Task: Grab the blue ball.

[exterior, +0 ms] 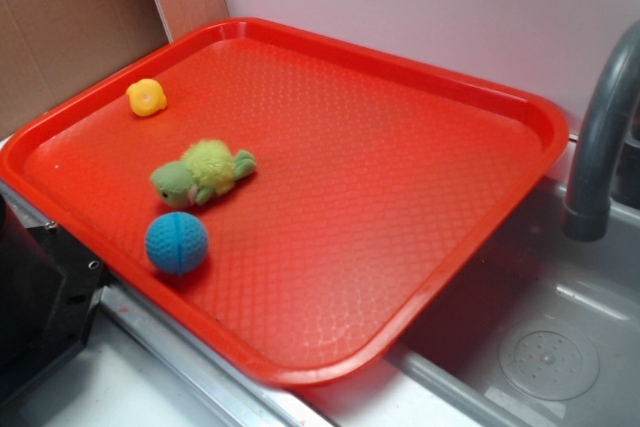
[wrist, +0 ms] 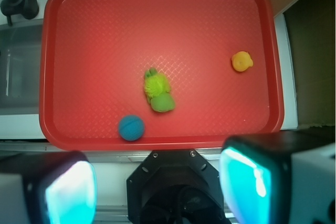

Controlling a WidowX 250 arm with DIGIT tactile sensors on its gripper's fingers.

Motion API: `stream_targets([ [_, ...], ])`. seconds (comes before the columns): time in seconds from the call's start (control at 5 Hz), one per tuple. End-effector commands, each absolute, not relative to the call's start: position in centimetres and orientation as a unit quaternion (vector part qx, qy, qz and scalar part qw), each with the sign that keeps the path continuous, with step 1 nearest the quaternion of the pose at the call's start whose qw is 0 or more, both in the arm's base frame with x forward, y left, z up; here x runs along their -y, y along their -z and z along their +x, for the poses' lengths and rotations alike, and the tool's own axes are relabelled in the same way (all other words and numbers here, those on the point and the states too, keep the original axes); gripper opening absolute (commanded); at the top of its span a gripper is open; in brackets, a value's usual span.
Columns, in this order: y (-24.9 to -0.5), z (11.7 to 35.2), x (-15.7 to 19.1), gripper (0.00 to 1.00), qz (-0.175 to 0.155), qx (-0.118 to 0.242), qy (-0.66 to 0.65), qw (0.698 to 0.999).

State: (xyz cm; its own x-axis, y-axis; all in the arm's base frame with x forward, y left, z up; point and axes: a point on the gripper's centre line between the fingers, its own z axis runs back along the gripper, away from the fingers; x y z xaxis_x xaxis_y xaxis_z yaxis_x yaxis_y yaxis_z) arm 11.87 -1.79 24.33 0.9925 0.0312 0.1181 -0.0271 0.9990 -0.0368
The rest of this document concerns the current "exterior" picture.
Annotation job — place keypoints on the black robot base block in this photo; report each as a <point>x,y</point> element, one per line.
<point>50,286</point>

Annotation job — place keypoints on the blue textured ball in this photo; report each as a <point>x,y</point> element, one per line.
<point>176,243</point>

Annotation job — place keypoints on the red plastic tray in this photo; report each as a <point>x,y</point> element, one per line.
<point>377,179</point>

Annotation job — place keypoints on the green plush turtle toy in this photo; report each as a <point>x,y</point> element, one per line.
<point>206,170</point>

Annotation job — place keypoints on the yellow rubber duck toy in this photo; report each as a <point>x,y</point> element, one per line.
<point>146,97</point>

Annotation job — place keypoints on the grey plastic sink basin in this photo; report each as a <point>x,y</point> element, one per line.
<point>536,330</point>

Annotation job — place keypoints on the grey toy faucet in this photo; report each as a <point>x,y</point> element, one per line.
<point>605,165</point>

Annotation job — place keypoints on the brown cardboard panel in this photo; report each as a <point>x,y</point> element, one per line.
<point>54,49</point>

